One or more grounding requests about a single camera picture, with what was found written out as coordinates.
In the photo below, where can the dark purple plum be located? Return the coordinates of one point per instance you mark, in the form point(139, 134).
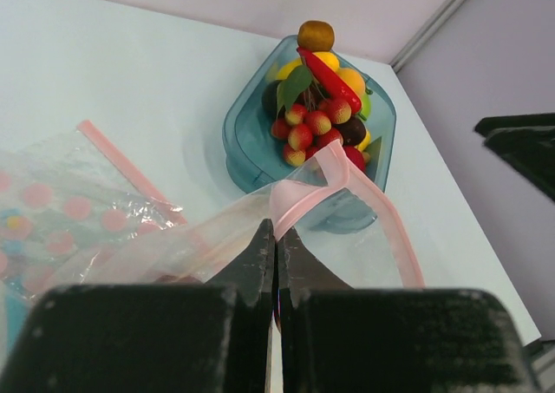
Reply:
point(352, 131)

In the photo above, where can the orange-yellow apricot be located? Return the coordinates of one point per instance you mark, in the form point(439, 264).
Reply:
point(353, 79)

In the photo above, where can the red-yellow lychee cluster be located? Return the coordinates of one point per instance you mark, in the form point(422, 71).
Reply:
point(305, 132)

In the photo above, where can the aluminium frame rail right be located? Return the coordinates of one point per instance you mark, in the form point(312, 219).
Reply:
point(425, 34)

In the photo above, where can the green lime fruit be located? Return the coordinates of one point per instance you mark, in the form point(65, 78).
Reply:
point(366, 107)

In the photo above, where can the red chili pepper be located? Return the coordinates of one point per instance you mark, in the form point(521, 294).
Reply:
point(332, 83)

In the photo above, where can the brown kiwi fruit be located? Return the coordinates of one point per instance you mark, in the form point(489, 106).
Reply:
point(315, 36)

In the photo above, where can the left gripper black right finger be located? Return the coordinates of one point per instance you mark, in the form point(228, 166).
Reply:
point(339, 339)

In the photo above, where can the clear bag, blue zipper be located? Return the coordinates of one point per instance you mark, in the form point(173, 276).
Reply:
point(14, 310)

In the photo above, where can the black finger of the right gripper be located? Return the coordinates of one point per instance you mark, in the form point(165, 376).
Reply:
point(524, 142)

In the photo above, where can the red strawberry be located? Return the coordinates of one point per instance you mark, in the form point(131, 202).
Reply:
point(355, 156)

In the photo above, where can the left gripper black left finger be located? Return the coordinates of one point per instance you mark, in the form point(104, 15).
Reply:
point(185, 337)

